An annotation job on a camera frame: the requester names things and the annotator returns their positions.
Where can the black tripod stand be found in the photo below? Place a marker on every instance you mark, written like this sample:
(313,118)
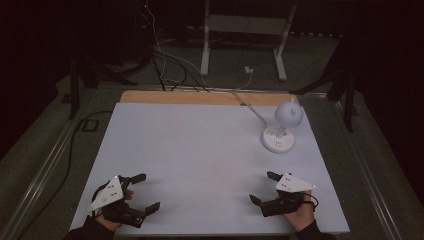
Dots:
(346,90)
(78,80)

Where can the white desk lamp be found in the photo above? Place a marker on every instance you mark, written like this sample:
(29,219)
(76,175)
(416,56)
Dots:
(282,130)

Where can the person's left hand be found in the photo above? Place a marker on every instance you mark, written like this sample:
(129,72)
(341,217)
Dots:
(115,223)

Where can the white plug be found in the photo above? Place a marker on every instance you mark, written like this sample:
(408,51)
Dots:
(248,70)

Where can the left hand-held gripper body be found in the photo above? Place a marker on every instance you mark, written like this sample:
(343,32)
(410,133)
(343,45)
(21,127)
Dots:
(110,195)

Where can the wooden table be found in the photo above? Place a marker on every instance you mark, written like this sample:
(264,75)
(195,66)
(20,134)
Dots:
(186,97)

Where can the white metal stand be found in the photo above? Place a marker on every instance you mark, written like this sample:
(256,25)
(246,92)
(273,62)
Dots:
(245,25)

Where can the person's right hand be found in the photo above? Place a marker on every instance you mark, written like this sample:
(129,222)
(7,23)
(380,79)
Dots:
(301,215)

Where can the black square floor bracket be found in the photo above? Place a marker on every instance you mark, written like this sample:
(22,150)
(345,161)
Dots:
(88,125)

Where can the white table mat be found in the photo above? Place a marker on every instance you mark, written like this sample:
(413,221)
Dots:
(200,166)

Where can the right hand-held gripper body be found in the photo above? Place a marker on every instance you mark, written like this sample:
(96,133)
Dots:
(288,193)

